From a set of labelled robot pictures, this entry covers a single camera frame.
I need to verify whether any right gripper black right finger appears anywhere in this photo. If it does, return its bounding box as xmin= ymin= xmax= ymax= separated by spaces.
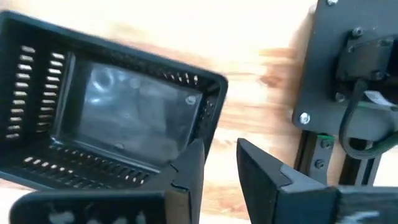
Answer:
xmin=236 ymin=138 xmax=398 ymax=224

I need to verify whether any black plastic basket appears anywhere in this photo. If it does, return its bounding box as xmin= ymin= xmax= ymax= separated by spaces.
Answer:
xmin=0 ymin=10 xmax=229 ymax=192

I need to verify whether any black base cable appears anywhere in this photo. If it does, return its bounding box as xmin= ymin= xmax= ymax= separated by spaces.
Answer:
xmin=338 ymin=79 xmax=398 ymax=160

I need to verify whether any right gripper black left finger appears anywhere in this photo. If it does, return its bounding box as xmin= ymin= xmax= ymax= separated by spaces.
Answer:
xmin=9 ymin=138 xmax=205 ymax=224

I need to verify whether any black aluminium table frame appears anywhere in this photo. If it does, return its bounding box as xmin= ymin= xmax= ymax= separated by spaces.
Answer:
xmin=294 ymin=130 xmax=385 ymax=187

